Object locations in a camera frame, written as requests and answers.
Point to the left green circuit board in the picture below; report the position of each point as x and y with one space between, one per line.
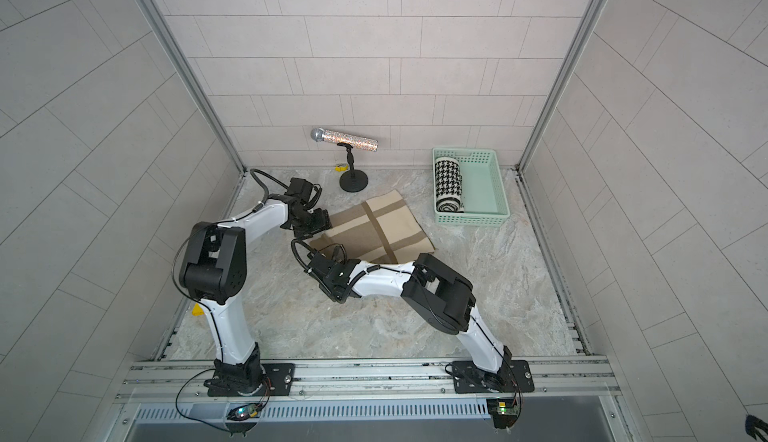
244 412

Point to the black microphone stand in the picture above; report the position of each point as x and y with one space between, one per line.
353 180

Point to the black white houndstooth scarf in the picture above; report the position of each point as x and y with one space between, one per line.
448 185

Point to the aluminium corner post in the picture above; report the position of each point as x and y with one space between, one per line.
152 14
585 29

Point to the right green circuit board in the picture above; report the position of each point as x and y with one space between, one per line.
504 413

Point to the aluminium corner post left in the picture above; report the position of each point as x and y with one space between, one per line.
152 14

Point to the aluminium corner post right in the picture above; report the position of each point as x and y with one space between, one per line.
585 29

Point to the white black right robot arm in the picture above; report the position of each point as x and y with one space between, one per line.
437 293

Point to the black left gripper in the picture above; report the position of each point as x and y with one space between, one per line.
322 222

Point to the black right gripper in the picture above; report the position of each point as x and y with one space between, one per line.
328 289

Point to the mint green plastic basket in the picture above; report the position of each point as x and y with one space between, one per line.
484 197

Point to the green circuit board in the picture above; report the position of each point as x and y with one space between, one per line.
244 412
504 413

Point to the yellow plastic tool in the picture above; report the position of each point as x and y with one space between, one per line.
197 309

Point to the brown beige plaid blanket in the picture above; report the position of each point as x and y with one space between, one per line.
380 230

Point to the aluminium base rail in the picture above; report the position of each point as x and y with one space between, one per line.
358 389

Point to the glitter microphone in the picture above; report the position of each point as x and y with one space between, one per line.
336 137

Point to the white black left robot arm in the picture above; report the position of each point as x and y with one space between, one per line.
213 272

